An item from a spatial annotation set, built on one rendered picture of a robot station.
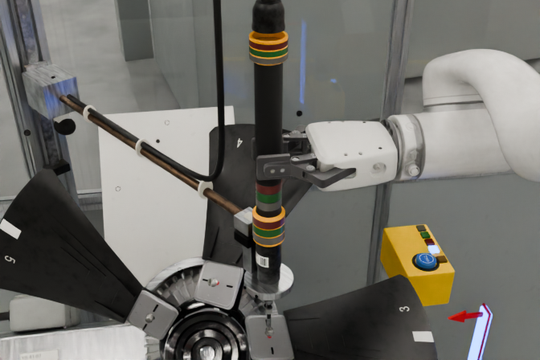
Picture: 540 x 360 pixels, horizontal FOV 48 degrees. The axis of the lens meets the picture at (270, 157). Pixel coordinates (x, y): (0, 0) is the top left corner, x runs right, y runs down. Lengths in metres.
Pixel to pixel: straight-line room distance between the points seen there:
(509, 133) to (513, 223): 1.33
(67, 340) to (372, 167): 0.58
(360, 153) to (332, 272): 1.16
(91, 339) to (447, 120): 0.65
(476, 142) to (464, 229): 1.15
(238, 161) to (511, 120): 0.46
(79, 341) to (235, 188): 0.35
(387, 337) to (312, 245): 0.83
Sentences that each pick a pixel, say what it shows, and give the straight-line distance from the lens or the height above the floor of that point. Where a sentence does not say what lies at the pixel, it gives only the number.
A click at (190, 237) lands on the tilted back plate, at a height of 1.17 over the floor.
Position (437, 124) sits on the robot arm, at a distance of 0.78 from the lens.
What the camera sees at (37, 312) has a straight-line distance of 1.12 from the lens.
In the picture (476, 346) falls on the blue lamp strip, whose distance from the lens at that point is 1.10.
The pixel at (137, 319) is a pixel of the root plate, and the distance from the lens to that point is 0.97.
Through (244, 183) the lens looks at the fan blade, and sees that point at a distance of 0.96.
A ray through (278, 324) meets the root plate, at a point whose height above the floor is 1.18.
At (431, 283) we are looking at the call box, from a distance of 1.29.
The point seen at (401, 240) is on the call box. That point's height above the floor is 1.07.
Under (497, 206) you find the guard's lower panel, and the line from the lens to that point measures 1.93.
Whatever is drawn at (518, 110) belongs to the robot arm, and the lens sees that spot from 0.68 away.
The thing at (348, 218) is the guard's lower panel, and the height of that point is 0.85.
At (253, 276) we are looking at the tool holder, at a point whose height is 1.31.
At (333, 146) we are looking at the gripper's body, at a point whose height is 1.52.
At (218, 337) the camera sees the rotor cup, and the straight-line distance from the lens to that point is 0.89.
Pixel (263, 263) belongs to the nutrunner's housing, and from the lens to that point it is 0.83.
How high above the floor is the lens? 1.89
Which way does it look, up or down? 31 degrees down
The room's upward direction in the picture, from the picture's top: straight up
